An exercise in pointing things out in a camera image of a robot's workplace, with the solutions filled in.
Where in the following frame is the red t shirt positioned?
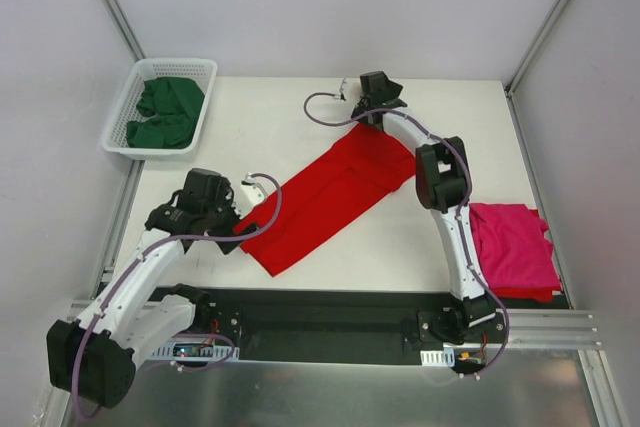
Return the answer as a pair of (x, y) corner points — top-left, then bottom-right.
(490, 204), (562, 302)
(241, 124), (415, 276)

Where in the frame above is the white plastic basket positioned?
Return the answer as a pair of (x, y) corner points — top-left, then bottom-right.
(101, 57), (218, 161)

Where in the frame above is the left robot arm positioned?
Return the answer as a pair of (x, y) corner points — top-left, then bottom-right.
(46, 168), (257, 408)

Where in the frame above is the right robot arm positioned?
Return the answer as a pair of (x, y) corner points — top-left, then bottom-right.
(351, 71), (496, 345)

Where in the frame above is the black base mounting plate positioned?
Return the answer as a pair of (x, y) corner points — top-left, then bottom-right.
(184, 288), (506, 365)

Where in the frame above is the green t shirt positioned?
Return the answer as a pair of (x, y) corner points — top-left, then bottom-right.
(126, 76), (205, 149)

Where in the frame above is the folded pink t shirt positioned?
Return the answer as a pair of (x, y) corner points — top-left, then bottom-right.
(470, 203), (562, 303)

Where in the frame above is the folded red t shirt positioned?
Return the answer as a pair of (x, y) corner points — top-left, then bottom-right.
(490, 204), (562, 302)

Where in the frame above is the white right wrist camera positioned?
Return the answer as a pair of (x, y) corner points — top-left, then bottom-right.
(337, 78), (348, 101)

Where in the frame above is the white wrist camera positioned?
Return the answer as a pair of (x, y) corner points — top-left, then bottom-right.
(337, 78), (348, 101)
(241, 176), (269, 207)

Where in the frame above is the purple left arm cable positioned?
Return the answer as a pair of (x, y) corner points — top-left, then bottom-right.
(69, 172), (284, 421)

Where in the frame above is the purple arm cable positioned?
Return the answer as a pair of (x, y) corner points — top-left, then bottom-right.
(69, 172), (284, 421)
(303, 91), (510, 388)

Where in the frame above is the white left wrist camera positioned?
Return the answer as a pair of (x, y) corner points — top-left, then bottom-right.
(241, 176), (269, 207)

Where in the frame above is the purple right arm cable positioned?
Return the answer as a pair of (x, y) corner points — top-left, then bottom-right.
(303, 91), (510, 388)

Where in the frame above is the left white cable duct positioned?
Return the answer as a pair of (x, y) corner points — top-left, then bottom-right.
(148, 341), (240, 362)

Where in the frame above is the white cable duct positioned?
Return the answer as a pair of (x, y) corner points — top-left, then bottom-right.
(148, 341), (240, 362)
(420, 348), (455, 368)

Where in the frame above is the right white cable duct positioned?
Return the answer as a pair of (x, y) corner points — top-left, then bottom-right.
(420, 348), (455, 368)

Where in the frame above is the right aluminium frame post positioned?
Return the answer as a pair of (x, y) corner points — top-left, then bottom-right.
(504, 0), (573, 99)

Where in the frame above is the aluminium front rail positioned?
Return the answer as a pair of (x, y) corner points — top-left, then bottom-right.
(69, 266), (601, 348)

